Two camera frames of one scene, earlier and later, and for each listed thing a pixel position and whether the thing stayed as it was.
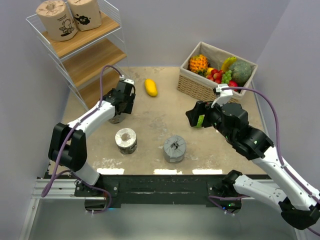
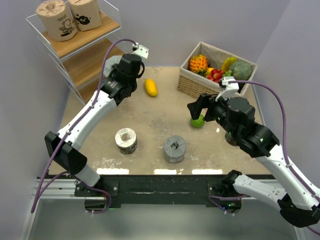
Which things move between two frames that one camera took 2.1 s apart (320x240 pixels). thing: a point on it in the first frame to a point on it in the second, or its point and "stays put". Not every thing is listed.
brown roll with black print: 87,13 stays put
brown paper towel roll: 57,19 stays put
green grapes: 226,77 stays put
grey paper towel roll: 118,118 to 112,61
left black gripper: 130,102 to 115,75
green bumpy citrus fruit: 200,121 stays put
